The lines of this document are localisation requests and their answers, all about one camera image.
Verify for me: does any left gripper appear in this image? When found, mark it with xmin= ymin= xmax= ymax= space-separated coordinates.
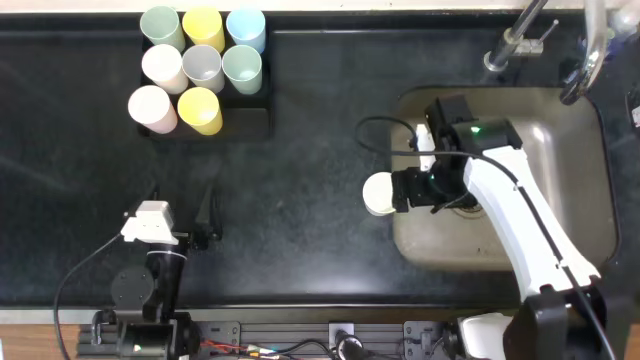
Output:
xmin=172 ymin=182 xmax=224 ymax=252

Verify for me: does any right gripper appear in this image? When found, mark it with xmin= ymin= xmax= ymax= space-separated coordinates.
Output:
xmin=391 ymin=167 xmax=434 ymax=214

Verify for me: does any white cup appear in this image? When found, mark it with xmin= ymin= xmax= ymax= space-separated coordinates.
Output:
xmin=140 ymin=43 xmax=190 ymax=96
xmin=362 ymin=171 xmax=399 ymax=217

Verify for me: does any yellow cup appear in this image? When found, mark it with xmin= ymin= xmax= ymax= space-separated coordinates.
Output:
xmin=177 ymin=86 xmax=224 ymax=137
xmin=181 ymin=5 xmax=226 ymax=54

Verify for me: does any pink cup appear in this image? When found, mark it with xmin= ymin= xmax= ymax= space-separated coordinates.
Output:
xmin=127 ymin=84 xmax=179 ymax=135

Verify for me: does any black tray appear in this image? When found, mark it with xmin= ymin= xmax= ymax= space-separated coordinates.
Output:
xmin=137 ymin=9 xmax=275 ymax=142

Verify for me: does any grey cup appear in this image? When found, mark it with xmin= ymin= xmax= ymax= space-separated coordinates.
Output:
xmin=181 ymin=44 xmax=226 ymax=95

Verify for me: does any green cup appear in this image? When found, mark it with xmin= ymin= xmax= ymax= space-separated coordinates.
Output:
xmin=221 ymin=44 xmax=264 ymax=96
xmin=139 ymin=4 xmax=186 ymax=53

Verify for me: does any steel tap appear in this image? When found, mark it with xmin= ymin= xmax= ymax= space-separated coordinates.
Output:
xmin=482 ymin=0 xmax=613 ymax=106

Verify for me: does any steel sink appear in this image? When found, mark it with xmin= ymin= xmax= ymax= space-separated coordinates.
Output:
xmin=389 ymin=87 xmax=620 ymax=274

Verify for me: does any blue cup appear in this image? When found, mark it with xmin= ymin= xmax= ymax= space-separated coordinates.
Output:
xmin=225 ymin=6 xmax=267 ymax=55

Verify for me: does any black cable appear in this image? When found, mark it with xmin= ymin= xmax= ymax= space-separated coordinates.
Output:
xmin=52 ymin=232 xmax=126 ymax=360
xmin=354 ymin=115 xmax=484 ymax=162

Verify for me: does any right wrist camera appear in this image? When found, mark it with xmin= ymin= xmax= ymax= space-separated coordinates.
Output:
xmin=415 ymin=123 xmax=438 ymax=172

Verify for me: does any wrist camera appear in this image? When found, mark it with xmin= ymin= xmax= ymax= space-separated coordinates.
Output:
xmin=120 ymin=200 xmax=181 ymax=246
xmin=415 ymin=123 xmax=438 ymax=172

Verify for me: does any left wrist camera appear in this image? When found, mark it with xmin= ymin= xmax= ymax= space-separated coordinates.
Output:
xmin=120 ymin=200 xmax=181 ymax=246

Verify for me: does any mounting rail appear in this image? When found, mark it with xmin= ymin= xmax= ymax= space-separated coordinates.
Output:
xmin=77 ymin=309 xmax=501 ymax=360

